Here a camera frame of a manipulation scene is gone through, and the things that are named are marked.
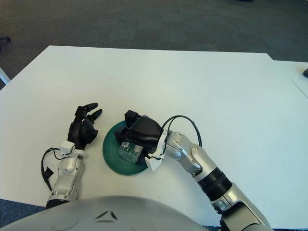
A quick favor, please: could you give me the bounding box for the grey robot torso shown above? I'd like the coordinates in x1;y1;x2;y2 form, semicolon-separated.
0;195;210;231

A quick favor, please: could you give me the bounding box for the clear bottle with blue cap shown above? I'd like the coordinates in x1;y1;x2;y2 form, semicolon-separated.
118;141;144;163

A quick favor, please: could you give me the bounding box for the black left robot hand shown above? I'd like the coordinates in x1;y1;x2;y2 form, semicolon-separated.
67;103;103;150

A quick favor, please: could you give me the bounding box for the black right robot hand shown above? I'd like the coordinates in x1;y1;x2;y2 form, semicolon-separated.
114;110;164;164

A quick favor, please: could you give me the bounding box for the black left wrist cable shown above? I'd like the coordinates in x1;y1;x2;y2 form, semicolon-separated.
41;147;73;191

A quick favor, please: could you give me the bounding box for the green round plate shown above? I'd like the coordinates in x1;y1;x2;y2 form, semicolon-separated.
103;121;151;176

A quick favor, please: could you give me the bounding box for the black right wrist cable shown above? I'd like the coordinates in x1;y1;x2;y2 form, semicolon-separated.
161;115;203;147

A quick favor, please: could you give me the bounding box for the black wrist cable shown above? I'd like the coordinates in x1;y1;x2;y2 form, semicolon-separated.
41;147;73;191
161;115;203;147

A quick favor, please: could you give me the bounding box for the white table leg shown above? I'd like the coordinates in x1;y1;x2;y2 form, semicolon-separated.
0;66;10;85

